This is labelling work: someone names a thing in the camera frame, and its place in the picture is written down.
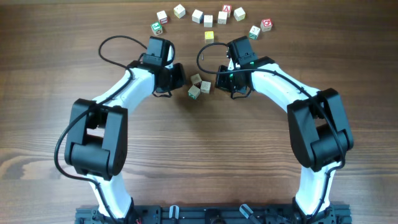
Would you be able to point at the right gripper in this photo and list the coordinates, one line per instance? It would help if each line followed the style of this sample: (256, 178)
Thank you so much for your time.
(221, 84)

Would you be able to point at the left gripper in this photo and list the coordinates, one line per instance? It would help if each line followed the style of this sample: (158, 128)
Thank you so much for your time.
(179, 76)

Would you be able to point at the wooden block red letter side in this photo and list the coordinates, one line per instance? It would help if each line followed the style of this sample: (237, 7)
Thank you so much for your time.
(196, 80)

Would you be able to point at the white block green side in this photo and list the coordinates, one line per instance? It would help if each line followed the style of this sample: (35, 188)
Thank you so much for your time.
(194, 92)

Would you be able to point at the white patterned wooden block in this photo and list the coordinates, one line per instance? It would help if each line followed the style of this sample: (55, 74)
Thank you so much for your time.
(205, 87)

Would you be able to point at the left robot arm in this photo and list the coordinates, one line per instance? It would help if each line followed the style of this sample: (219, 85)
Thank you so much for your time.
(93, 147)

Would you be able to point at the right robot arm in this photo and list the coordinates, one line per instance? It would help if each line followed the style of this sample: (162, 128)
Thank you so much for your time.
(320, 135)

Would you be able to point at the green letter wooden block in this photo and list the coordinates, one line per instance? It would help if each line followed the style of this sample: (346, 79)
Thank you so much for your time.
(157, 28)

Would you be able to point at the white block green trim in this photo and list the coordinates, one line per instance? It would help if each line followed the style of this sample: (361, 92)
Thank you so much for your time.
(254, 32)

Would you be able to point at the yellow top wooden block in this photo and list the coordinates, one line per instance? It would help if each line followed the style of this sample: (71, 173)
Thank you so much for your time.
(209, 37)

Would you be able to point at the white block red side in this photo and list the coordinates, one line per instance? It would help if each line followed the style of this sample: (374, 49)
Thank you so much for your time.
(162, 17)

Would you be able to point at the red letter O block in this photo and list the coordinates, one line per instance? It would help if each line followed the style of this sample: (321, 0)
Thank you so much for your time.
(266, 25)

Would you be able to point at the white wooden block centre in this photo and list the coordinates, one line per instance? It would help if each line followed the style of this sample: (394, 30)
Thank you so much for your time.
(222, 17)

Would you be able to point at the white block yellow edge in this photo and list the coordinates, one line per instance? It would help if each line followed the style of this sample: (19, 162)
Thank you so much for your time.
(179, 11)

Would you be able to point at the white block yellow side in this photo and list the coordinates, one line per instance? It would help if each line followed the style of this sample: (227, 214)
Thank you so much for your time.
(239, 14)

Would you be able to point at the white block blue side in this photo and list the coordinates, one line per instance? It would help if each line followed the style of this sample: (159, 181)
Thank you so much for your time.
(197, 16)

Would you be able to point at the plain white letter block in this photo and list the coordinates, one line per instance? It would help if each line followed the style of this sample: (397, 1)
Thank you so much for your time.
(208, 21)

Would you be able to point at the red letter A block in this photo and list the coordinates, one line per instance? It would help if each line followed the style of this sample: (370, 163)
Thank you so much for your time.
(227, 8)

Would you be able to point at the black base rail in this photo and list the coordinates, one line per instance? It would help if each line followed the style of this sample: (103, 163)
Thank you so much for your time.
(279, 213)

